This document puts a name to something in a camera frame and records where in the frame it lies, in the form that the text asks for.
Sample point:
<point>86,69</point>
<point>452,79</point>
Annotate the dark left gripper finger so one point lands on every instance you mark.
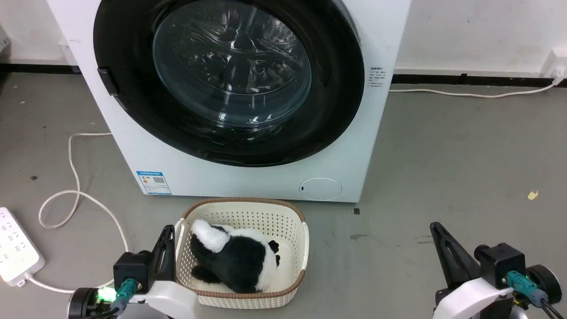
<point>159,261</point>
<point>171,257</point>

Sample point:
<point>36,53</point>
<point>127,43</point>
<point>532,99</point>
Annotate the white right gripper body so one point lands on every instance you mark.
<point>465,301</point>

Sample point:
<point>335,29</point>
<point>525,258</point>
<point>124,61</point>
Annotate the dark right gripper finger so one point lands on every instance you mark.
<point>456,266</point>

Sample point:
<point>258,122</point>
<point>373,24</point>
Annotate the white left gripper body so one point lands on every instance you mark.
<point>172,301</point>

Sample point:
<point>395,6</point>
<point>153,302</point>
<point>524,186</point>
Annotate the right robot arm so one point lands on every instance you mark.
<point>547,279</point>

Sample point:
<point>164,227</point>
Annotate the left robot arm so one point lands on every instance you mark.
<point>82,303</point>

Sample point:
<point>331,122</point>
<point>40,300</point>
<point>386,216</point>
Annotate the white front-load washing machine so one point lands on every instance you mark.
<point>133,146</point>

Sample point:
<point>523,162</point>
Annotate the black round glass washer door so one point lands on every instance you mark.
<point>336,110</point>

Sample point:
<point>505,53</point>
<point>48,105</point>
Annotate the black and white panda plush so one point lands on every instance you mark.
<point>239,261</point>

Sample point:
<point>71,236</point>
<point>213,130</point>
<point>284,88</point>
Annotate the blue energy label sticker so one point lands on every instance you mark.
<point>153,182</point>

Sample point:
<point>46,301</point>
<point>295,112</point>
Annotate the cream perforated laundry basket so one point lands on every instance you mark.
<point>248,217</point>

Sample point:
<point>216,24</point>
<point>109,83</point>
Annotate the yellow paper scrap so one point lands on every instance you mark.
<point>533,195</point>

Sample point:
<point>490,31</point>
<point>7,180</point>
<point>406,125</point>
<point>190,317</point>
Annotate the white power strip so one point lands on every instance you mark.
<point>15,248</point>

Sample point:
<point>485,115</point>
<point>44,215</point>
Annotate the white oval filter hatch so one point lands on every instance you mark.
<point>320,189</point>

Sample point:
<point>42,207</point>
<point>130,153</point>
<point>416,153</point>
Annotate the small text sticker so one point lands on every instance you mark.
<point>378,77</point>

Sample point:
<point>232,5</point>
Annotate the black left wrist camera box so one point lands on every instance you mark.
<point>130,270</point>

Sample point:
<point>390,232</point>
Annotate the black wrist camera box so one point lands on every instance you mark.
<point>505,261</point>
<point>130,270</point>

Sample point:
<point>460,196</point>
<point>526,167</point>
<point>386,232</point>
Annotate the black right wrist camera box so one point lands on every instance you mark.
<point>505,261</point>

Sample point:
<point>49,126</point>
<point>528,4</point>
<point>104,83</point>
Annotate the white wall socket plug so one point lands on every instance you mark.
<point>556,66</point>

